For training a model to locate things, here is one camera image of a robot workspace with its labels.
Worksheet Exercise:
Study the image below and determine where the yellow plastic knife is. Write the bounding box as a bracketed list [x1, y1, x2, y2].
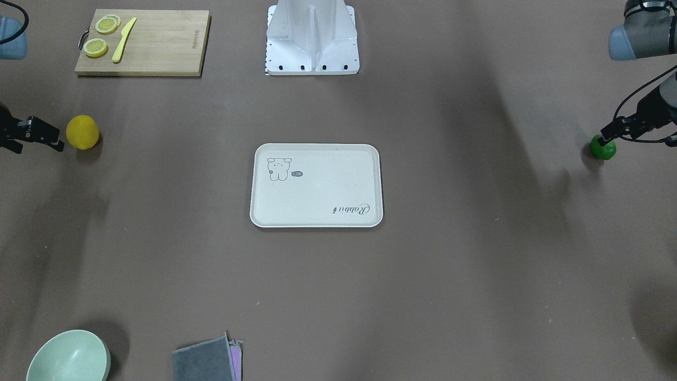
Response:
[112, 17, 138, 64]

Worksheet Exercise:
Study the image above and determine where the green lime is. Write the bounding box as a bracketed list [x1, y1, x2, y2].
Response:
[589, 134, 617, 161]

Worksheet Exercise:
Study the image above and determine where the white rabbit tray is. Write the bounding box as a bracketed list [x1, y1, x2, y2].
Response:
[250, 143, 384, 228]

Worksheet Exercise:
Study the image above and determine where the grey folded cloth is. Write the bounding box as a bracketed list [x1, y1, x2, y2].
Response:
[172, 333, 243, 380]

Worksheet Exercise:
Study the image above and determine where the lemon slice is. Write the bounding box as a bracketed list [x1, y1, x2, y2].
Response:
[81, 38, 109, 58]
[95, 14, 122, 35]

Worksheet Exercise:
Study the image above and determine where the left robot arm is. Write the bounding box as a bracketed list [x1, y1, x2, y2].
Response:
[594, 1, 676, 147]

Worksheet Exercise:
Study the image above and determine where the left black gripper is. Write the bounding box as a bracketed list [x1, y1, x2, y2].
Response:
[600, 74, 676, 148]

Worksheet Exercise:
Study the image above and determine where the wooden cutting board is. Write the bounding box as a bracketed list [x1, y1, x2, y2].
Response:
[75, 9, 211, 77]

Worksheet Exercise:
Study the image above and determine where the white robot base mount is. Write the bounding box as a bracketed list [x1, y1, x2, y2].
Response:
[264, 1, 360, 76]

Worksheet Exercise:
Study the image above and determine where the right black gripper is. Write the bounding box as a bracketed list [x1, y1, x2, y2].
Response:
[1, 107, 65, 154]

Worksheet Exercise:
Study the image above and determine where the mint green bowl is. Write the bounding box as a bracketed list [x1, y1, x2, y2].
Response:
[25, 330, 112, 380]

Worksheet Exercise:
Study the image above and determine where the yellow lemon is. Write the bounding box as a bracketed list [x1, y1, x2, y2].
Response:
[66, 115, 100, 150]

